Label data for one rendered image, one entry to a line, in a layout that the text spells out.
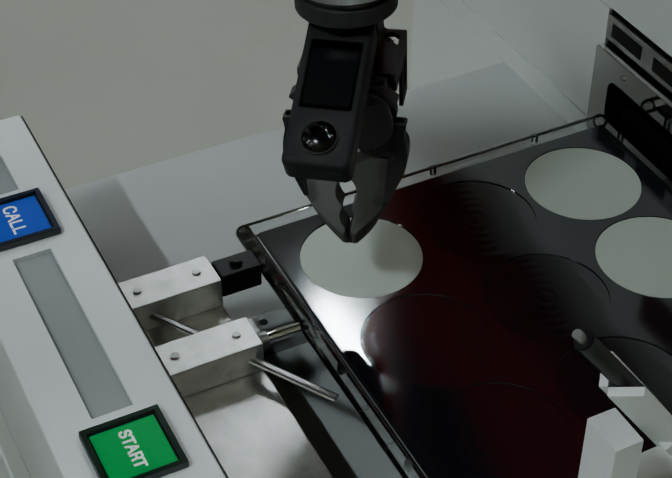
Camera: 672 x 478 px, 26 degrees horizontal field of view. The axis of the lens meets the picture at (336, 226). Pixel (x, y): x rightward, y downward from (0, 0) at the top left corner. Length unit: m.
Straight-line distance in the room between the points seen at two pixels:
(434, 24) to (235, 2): 1.59
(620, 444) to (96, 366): 0.38
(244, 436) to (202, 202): 0.36
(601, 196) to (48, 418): 0.53
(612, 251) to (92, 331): 0.43
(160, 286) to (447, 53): 0.63
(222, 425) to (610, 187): 0.41
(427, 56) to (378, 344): 0.68
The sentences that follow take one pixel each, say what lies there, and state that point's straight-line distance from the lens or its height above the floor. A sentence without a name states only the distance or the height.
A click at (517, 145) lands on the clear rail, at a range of 1.31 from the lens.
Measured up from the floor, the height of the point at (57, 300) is 0.96.
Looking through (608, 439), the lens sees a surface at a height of 1.05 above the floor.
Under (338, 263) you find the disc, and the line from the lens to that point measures 1.18.
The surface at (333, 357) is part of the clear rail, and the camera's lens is 1.10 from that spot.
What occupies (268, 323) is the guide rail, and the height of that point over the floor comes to 0.85.
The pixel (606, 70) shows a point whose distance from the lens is 1.38.
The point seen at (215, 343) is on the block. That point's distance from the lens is 1.11.
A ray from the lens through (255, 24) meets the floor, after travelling 3.17.
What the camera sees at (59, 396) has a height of 0.96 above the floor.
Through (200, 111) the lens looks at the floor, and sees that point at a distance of 2.91.
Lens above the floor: 1.68
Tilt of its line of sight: 40 degrees down
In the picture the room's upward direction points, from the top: straight up
